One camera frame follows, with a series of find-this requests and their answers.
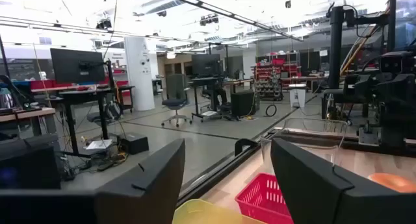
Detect black table edge handle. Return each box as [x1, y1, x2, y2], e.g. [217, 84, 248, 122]
[234, 138, 259, 156]

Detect black box on floor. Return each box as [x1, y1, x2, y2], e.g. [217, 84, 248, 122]
[116, 132, 150, 155]

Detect black desk wooden top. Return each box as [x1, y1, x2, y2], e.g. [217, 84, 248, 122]
[190, 76, 256, 123]

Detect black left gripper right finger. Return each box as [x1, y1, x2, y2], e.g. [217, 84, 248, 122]
[270, 138, 416, 224]

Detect black cable coil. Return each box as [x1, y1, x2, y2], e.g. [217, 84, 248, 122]
[265, 103, 278, 118]

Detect teal handled metal grater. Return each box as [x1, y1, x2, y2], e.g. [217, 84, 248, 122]
[0, 82, 14, 110]

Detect dark blue office chair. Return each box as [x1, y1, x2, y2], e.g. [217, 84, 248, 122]
[86, 102, 124, 127]

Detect yellow sponge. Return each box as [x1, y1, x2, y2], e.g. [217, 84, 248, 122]
[368, 173, 416, 194]

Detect wooden workbench grey legs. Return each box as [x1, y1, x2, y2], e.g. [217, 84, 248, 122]
[0, 106, 57, 137]

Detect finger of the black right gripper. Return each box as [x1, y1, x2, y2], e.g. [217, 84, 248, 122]
[354, 73, 383, 103]

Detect clear plastic bin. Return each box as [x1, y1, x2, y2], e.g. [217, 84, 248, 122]
[259, 118, 348, 168]

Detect white paper sheet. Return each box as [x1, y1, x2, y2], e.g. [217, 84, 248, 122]
[84, 139, 113, 151]

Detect parts rack red bins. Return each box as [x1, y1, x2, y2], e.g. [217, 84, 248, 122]
[254, 57, 300, 101]

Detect white trash bin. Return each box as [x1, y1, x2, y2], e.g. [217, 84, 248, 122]
[288, 84, 307, 108]

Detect black overhead frame beam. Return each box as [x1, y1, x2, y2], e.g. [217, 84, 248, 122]
[149, 0, 305, 42]

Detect white round pillar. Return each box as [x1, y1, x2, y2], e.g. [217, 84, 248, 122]
[123, 36, 156, 112]

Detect yellow translucent plastic bin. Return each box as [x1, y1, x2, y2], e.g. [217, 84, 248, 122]
[172, 199, 267, 224]

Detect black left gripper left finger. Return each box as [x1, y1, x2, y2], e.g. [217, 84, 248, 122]
[0, 138, 187, 224]

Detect black frame post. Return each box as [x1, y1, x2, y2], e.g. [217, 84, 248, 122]
[326, 3, 397, 89]

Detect red plastic basket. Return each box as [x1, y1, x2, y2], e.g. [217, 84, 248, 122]
[234, 173, 295, 224]

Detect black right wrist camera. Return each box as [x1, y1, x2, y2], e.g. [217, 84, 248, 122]
[378, 51, 416, 74]

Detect black computer tower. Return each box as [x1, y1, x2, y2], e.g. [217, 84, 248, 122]
[230, 90, 258, 118]
[0, 134, 61, 190]

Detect black computer monitor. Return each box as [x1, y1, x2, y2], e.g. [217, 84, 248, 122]
[50, 47, 107, 85]
[191, 53, 222, 77]

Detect grey mesh office chair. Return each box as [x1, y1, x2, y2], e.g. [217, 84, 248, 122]
[161, 73, 193, 127]

